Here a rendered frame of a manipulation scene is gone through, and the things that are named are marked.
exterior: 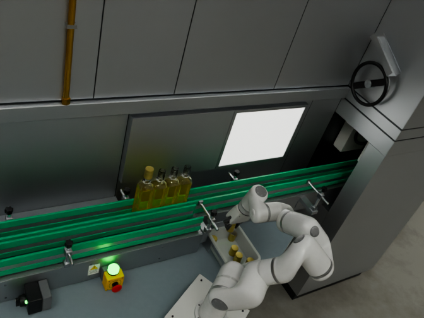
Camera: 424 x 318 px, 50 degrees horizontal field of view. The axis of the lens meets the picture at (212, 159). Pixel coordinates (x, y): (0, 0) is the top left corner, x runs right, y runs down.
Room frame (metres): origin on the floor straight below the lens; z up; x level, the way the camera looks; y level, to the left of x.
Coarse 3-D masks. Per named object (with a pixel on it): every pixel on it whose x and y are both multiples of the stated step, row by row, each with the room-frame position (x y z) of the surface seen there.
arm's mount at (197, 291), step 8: (200, 280) 1.17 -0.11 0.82; (208, 280) 1.19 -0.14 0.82; (192, 288) 1.13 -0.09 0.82; (200, 288) 1.14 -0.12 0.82; (208, 288) 1.15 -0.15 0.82; (184, 296) 1.08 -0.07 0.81; (192, 296) 1.10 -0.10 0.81; (200, 296) 1.11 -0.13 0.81; (176, 304) 1.04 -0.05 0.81; (184, 304) 1.05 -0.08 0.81; (192, 304) 1.06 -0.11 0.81; (168, 312) 1.00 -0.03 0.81; (176, 312) 1.01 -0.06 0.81; (184, 312) 1.02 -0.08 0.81; (192, 312) 1.03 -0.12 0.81; (232, 312) 1.09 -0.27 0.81; (240, 312) 1.10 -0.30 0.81; (248, 312) 1.11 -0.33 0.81
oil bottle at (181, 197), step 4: (180, 176) 1.44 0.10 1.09; (180, 180) 1.42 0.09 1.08; (184, 180) 1.42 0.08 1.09; (188, 180) 1.43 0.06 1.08; (180, 184) 1.41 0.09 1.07; (184, 184) 1.42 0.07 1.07; (188, 184) 1.43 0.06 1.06; (180, 188) 1.41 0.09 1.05; (184, 188) 1.42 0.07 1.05; (188, 188) 1.44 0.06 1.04; (180, 192) 1.42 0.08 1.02; (184, 192) 1.43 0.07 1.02; (188, 192) 1.44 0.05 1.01; (180, 196) 1.42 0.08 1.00; (184, 196) 1.43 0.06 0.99; (176, 200) 1.41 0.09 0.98; (180, 200) 1.42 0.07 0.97; (184, 200) 1.43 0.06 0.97
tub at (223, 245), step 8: (216, 232) 1.46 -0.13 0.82; (224, 232) 1.48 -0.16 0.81; (240, 232) 1.50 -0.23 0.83; (224, 240) 1.47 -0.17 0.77; (240, 240) 1.48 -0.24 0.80; (248, 240) 1.45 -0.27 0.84; (216, 248) 1.35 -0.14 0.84; (224, 248) 1.43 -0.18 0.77; (240, 248) 1.46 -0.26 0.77; (248, 248) 1.43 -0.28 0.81; (224, 256) 1.32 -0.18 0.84; (248, 256) 1.41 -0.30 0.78; (256, 256) 1.39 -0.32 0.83
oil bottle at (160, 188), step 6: (156, 180) 1.36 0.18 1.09; (156, 186) 1.34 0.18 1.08; (162, 186) 1.35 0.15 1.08; (156, 192) 1.34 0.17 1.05; (162, 192) 1.36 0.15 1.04; (156, 198) 1.34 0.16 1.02; (162, 198) 1.36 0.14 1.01; (150, 204) 1.34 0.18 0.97; (156, 204) 1.35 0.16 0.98; (162, 204) 1.37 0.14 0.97
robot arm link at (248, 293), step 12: (252, 264) 1.01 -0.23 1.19; (264, 264) 0.99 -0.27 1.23; (240, 276) 0.97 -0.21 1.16; (252, 276) 0.95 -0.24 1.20; (264, 276) 0.96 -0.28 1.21; (216, 288) 0.94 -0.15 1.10; (228, 288) 0.92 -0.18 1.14; (240, 288) 0.91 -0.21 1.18; (252, 288) 0.91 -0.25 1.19; (264, 288) 0.94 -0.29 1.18; (216, 300) 0.91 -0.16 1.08; (228, 300) 0.90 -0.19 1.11; (240, 300) 0.89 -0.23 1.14; (252, 300) 0.89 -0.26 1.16
